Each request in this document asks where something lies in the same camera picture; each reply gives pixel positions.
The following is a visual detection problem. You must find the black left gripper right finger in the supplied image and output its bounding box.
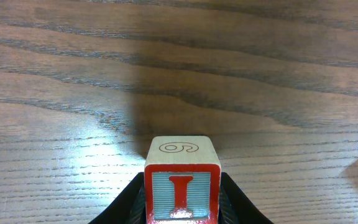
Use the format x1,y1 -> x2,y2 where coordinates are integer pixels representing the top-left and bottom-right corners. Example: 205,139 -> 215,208
218,172 -> 273,224

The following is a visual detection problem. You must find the red letter I block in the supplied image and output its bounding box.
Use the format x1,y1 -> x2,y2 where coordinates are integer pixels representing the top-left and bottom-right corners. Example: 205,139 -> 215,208
144,136 -> 221,224

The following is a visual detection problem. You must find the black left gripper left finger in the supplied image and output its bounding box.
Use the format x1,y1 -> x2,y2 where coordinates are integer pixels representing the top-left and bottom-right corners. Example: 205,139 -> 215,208
89,172 -> 144,224

